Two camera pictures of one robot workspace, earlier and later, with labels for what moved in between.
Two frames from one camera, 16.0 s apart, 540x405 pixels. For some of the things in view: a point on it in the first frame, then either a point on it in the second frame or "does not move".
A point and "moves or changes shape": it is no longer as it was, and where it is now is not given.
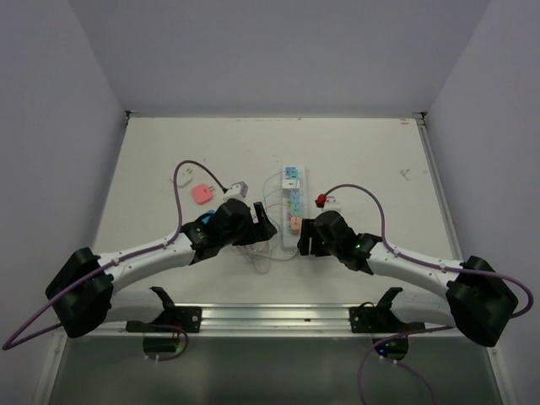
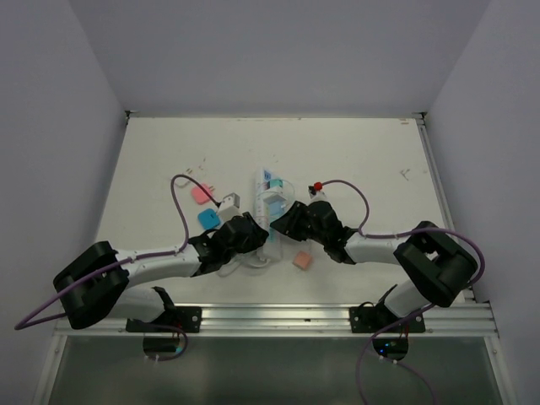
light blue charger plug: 288,170 to 276,208
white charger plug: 290,183 to 273,195
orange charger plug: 295,223 moves or changes shape
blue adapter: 207,218 does not move
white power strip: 293,203 to 272,248
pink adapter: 202,193 does not move
